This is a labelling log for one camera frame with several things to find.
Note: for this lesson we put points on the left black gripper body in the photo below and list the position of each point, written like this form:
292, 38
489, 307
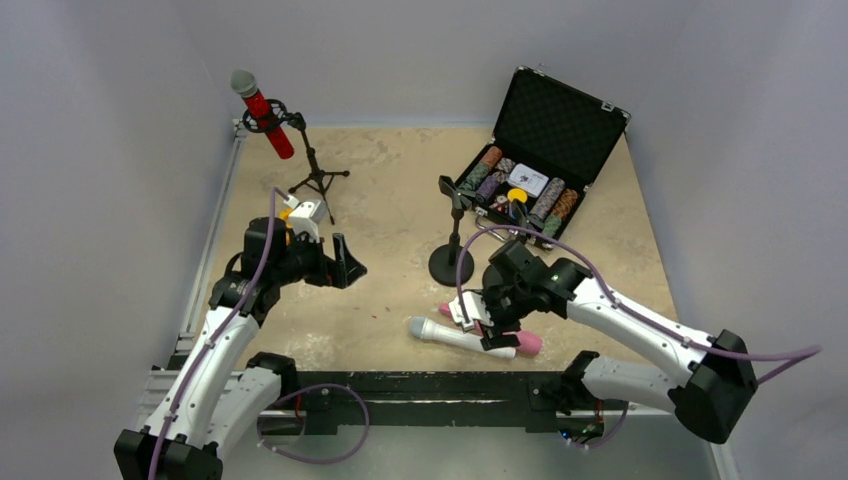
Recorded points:
330, 265

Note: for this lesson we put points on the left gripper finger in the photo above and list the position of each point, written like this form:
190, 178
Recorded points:
345, 271
342, 253

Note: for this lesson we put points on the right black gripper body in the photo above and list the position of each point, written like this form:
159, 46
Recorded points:
497, 329

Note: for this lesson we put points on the black round-base stand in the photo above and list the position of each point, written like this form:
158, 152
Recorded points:
444, 264
518, 211

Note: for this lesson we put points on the white microphone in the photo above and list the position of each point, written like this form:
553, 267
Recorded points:
426, 329

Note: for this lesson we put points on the black tripod shock mount stand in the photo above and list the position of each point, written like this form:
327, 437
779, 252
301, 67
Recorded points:
318, 179

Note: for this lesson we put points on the red glitter microphone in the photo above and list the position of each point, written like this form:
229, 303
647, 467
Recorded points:
245, 85

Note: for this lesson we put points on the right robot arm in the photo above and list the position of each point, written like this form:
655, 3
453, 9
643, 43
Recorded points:
705, 381

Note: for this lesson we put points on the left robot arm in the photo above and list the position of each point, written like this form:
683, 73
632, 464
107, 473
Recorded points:
209, 407

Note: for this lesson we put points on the pink microphone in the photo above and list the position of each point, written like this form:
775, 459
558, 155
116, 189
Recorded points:
530, 345

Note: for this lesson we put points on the yellow dealer button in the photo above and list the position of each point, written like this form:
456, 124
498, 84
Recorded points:
517, 194

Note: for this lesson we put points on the white card deck box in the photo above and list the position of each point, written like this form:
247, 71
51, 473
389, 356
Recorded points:
528, 179

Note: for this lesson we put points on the black poker chip case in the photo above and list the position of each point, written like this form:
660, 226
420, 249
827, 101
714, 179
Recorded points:
554, 128

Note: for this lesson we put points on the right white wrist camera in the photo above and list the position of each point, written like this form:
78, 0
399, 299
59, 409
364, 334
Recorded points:
468, 311

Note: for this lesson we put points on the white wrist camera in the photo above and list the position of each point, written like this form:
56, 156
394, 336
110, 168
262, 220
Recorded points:
468, 311
306, 216

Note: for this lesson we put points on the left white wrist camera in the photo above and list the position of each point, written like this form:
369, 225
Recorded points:
306, 216

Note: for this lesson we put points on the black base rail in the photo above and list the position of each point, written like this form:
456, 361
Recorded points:
323, 401

